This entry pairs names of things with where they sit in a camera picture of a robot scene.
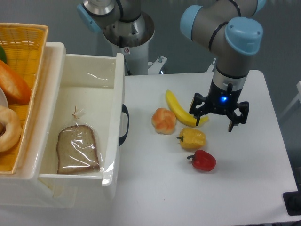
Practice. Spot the white top drawer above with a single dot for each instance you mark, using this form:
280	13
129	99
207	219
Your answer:
95	84

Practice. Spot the yellow wicker basket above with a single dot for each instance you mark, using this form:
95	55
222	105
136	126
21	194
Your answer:
24	47

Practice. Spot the white frame at right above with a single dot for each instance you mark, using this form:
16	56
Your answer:
292	106

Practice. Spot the black device at edge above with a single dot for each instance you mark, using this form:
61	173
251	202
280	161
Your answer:
292	203

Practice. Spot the green toy vegetable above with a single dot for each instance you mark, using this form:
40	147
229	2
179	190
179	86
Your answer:
3	56

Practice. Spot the bagged brown bread slice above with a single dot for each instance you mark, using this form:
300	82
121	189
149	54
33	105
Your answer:
78	148

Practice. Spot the yellow toy bell pepper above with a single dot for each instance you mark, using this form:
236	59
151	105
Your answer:
191	138

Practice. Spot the white drawer cabinet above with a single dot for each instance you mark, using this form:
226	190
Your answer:
35	182

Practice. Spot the beige toy bagel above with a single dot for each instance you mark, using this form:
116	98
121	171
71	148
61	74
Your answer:
11	122

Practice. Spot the orange toy baguette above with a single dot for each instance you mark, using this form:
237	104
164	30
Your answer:
14	86

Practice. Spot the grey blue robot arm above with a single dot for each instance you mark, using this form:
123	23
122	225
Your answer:
226	29

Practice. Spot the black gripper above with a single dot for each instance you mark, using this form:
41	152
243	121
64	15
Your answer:
221	102

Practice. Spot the white plate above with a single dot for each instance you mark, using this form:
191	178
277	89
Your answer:
3	99

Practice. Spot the yellow toy banana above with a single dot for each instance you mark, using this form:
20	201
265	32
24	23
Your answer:
181	115

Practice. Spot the orange knotted bread roll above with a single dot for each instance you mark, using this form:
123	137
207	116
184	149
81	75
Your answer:
164	121

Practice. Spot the red toy bell pepper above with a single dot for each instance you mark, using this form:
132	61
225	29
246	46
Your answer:
202	160

